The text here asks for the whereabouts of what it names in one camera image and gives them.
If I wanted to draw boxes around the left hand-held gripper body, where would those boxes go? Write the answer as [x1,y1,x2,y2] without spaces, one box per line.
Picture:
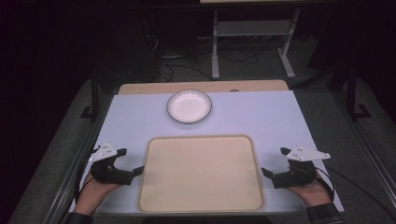
[88,142,135,187]

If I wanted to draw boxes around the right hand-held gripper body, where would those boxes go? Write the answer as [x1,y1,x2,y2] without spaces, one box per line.
[271,145,332,189]

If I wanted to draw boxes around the person's right hand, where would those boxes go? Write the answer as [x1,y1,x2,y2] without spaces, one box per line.
[285,172,332,208]

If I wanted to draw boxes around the person's left hand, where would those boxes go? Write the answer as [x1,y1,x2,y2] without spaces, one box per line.
[74,173,123,217]

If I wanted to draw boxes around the white table mat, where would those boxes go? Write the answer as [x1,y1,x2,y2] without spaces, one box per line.
[68,90,346,217]

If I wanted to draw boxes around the black metal stand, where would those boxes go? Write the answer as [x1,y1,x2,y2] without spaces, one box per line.
[79,70,105,123]
[345,64,374,121]

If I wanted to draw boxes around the beige plastic tray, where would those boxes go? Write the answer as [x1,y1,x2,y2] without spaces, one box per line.
[136,133,266,214]

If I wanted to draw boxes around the wooden table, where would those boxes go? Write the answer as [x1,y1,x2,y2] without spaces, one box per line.
[118,79,290,95]

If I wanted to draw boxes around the white round plate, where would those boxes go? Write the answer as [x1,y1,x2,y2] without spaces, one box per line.
[165,89,213,125]

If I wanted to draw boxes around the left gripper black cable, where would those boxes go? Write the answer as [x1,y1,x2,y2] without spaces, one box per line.
[74,145,101,204]

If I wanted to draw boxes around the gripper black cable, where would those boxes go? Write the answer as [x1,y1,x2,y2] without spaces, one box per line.
[315,167,396,220]
[74,145,101,204]

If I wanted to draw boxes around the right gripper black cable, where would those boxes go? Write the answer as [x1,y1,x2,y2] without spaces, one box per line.
[315,167,396,220]

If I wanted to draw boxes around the black floor cables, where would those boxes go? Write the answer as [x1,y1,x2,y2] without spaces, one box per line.
[142,18,260,82]

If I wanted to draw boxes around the white metal desk frame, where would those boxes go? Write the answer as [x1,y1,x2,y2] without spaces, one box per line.
[210,8,302,80]

